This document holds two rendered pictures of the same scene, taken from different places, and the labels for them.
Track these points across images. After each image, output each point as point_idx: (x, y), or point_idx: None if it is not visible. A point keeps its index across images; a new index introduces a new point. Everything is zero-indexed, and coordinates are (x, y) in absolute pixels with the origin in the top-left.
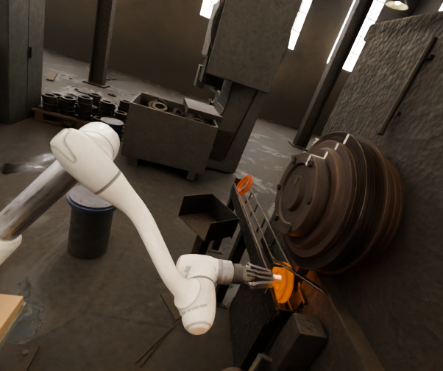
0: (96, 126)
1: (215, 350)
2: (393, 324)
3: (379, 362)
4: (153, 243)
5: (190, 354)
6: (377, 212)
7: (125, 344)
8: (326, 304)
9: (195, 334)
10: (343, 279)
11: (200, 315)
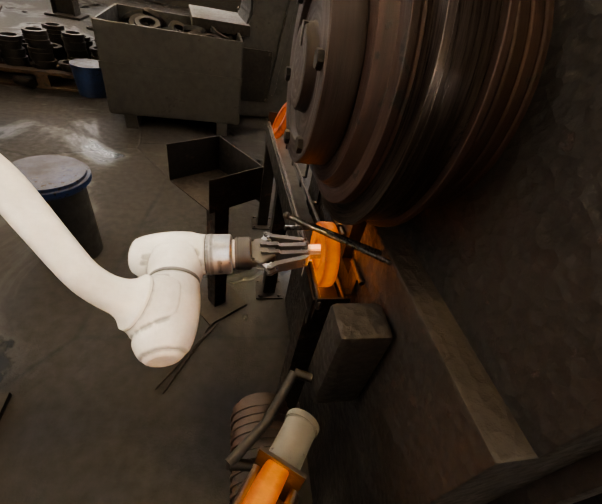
0: None
1: (268, 354)
2: (517, 303)
3: (486, 374)
4: (23, 222)
5: (233, 364)
6: (486, 43)
7: (139, 368)
8: (391, 280)
9: (162, 366)
10: (421, 232)
11: (155, 337)
